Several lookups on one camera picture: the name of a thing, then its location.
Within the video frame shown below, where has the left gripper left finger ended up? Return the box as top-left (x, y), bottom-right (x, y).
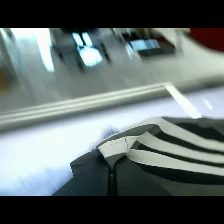
top-left (52, 149), bottom-right (113, 197)

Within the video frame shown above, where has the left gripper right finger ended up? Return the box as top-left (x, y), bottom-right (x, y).
top-left (112, 155), bottom-right (174, 197)

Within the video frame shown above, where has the black white-striped garment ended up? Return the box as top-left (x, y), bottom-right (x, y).
top-left (95, 116), bottom-right (224, 197)

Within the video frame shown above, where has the silver frame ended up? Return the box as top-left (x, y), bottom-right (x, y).
top-left (0, 75), bottom-right (224, 132)

